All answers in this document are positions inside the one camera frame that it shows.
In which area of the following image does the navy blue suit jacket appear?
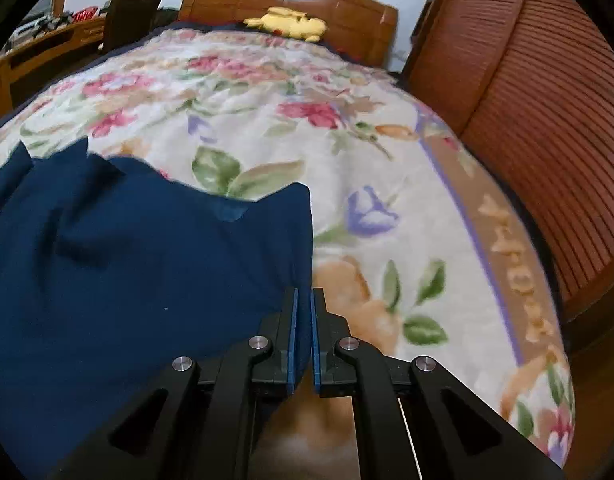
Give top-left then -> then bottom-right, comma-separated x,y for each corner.
0,137 -> 314,480

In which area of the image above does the wooden louvered wardrobe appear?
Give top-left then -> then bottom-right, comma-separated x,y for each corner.
402,0 -> 614,351

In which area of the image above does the yellow plush toy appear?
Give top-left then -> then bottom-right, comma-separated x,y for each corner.
244,7 -> 328,43

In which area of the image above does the floral printed blanket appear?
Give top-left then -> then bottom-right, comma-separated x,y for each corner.
0,25 -> 576,480

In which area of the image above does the dark chair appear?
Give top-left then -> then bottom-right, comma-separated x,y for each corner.
98,0 -> 166,56

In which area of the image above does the wooden desk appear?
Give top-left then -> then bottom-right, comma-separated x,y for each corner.
0,15 -> 108,126

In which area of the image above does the wooden bed headboard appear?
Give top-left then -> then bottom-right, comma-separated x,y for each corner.
179,0 -> 400,69

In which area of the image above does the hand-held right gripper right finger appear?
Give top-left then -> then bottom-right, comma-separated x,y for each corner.
311,287 -> 566,480

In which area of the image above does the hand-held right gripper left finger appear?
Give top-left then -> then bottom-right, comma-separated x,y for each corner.
46,287 -> 300,480

